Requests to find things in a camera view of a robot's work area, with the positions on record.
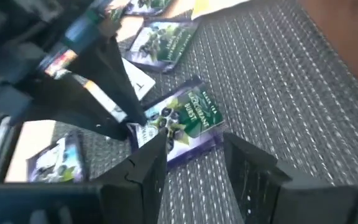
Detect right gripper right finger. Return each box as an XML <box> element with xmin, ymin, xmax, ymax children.
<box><xmin>223</xmin><ymin>133</ymin><xmax>293</xmax><ymax>224</ymax></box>

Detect tea packets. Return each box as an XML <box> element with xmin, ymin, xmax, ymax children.
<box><xmin>123</xmin><ymin>19</ymin><xmax>199</xmax><ymax>74</ymax></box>

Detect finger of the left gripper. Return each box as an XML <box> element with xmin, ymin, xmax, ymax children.
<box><xmin>39</xmin><ymin>74</ymin><xmax>129</xmax><ymax>141</ymax></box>
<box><xmin>70</xmin><ymin>34</ymin><xmax>148</xmax><ymax>126</ymax></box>

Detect grey woven placemat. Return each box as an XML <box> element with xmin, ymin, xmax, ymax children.
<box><xmin>51</xmin><ymin>0</ymin><xmax>358</xmax><ymax>224</ymax></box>

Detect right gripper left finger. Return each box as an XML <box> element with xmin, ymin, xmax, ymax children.
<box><xmin>93</xmin><ymin>129</ymin><xmax>169</xmax><ymax>224</ymax></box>

